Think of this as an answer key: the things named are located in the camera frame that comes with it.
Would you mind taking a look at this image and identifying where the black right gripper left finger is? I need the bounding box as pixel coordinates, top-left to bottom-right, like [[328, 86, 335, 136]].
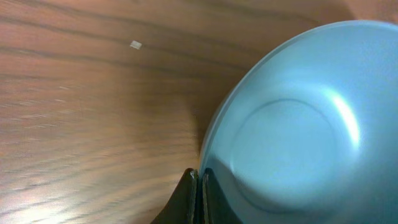
[[151, 168, 198, 224]]

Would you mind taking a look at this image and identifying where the light grey-blue bowl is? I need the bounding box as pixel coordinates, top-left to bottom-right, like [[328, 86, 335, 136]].
[[199, 21, 397, 223]]

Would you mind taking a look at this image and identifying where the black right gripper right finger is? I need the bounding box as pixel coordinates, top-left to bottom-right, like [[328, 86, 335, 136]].
[[201, 168, 242, 224]]

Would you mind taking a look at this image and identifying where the small white paper scrap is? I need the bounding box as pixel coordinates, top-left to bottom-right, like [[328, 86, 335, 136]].
[[129, 40, 142, 50]]

